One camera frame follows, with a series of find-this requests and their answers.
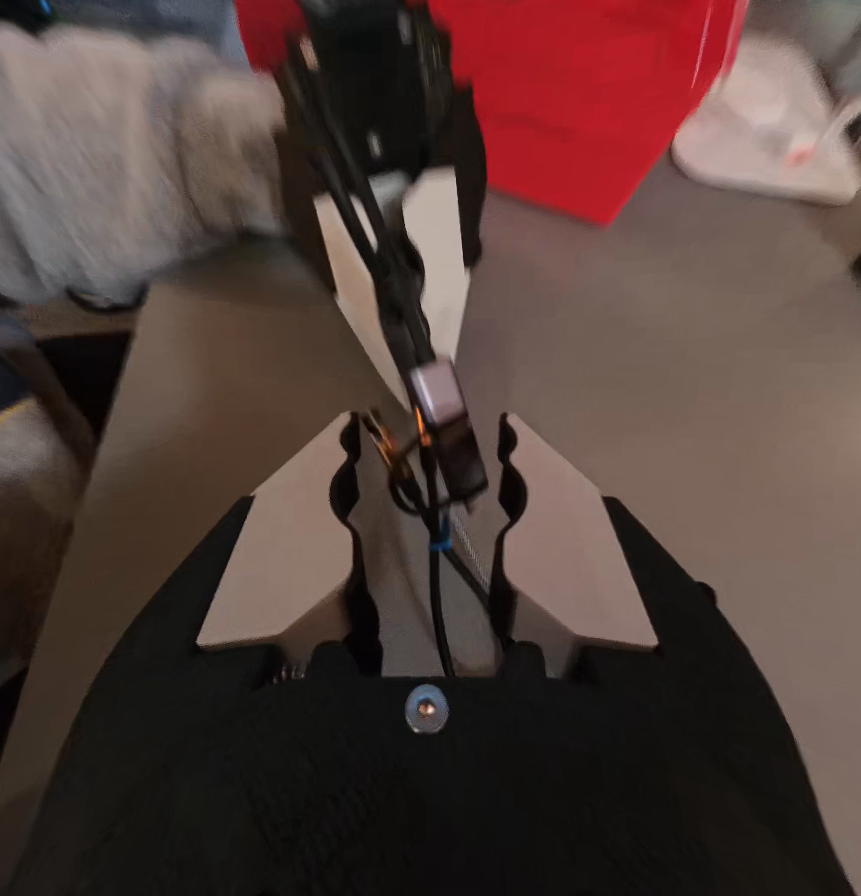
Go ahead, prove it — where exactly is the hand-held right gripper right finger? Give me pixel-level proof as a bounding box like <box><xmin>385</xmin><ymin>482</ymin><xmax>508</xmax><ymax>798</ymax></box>
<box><xmin>488</xmin><ymin>412</ymin><xmax>660</xmax><ymax>676</ymax></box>

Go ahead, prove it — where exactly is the braided silver cable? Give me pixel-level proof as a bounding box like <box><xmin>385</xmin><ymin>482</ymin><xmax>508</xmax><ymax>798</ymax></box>
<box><xmin>451</xmin><ymin>507</ymin><xmax>494</xmax><ymax>596</ymax></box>

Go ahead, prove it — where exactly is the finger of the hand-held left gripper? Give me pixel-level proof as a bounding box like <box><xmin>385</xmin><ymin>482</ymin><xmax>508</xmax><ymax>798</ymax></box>
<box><xmin>401</xmin><ymin>170</ymin><xmax>472</xmax><ymax>366</ymax></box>
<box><xmin>313</xmin><ymin>195</ymin><xmax>412</xmax><ymax>408</ymax></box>

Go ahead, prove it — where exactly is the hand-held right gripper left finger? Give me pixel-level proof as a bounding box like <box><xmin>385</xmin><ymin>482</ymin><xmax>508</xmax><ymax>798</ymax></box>
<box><xmin>194</xmin><ymin>412</ymin><xmax>384</xmax><ymax>676</ymax></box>

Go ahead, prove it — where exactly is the red plastic box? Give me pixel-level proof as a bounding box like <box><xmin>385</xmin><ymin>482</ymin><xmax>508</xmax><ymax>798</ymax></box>
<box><xmin>235</xmin><ymin>0</ymin><xmax>750</xmax><ymax>226</ymax></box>

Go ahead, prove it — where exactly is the person's left forearm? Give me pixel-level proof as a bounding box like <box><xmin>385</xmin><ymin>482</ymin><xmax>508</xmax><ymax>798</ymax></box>
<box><xmin>0</xmin><ymin>21</ymin><xmax>292</xmax><ymax>305</ymax></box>

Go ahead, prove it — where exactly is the black usb-c cable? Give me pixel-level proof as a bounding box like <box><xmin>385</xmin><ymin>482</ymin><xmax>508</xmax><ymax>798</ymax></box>
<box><xmin>284</xmin><ymin>42</ymin><xmax>459</xmax><ymax>679</ymax></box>

